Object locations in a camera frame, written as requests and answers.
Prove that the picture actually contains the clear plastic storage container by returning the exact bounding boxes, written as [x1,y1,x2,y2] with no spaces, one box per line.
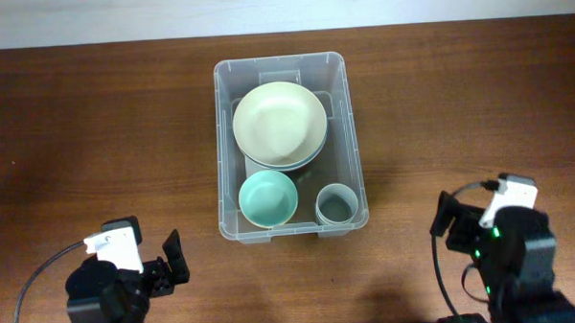
[214,52,369,243]

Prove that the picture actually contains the grey cup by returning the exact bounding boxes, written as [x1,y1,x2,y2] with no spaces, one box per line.
[315,183,359,225]

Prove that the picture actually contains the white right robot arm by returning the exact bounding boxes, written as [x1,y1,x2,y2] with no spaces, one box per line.
[430,192,575,323]

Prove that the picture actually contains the blue bowl plate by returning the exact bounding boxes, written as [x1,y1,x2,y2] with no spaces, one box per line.
[243,131,329,172]

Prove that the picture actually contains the light green bowl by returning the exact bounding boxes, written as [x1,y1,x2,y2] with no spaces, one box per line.
[238,170,299,228]

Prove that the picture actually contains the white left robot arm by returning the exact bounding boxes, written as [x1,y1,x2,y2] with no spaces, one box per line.
[65,230,190,323]

